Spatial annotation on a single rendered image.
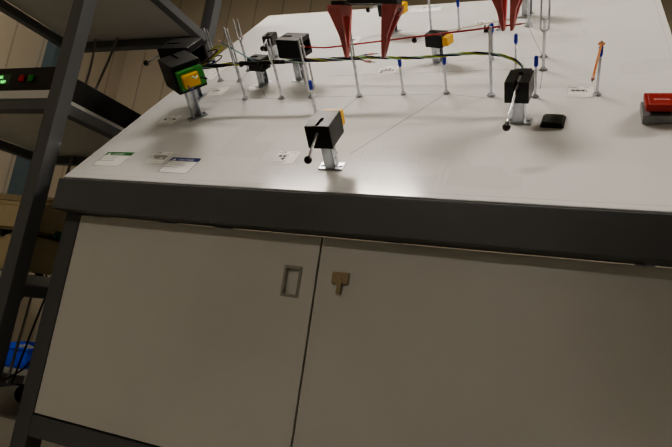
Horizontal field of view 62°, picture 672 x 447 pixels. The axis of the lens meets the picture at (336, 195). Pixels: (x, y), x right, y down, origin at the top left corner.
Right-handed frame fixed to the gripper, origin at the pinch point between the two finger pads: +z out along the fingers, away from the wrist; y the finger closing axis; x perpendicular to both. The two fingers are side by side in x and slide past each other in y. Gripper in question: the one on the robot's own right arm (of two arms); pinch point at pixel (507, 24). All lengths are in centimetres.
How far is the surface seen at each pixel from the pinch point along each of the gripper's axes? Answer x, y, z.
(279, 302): 24, 32, 42
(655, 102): -17.2, -21.5, 16.0
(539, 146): -6.5, -4.7, 21.4
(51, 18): -33, 145, 0
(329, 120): 8.1, 27.6, 14.0
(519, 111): -13.6, 0.0, 17.5
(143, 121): -5, 86, 22
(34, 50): -129, 295, 29
